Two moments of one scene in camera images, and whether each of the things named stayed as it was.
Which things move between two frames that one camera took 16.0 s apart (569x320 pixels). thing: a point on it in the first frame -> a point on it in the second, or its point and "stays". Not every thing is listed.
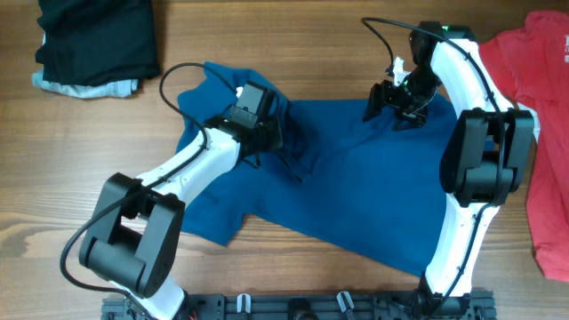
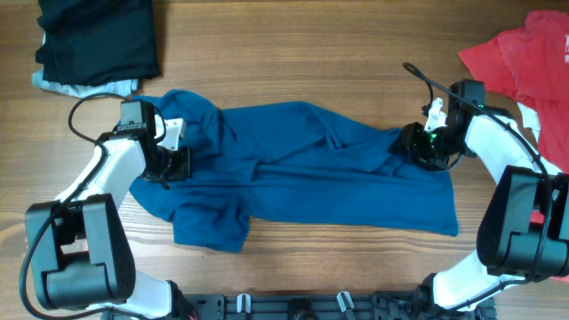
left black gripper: (274, 140) -> (181, 169)
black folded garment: (92, 43) stays
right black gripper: (382, 93) -> (409, 141)
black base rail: (308, 308) stays
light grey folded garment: (104, 90) stays
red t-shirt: (532, 62) stays
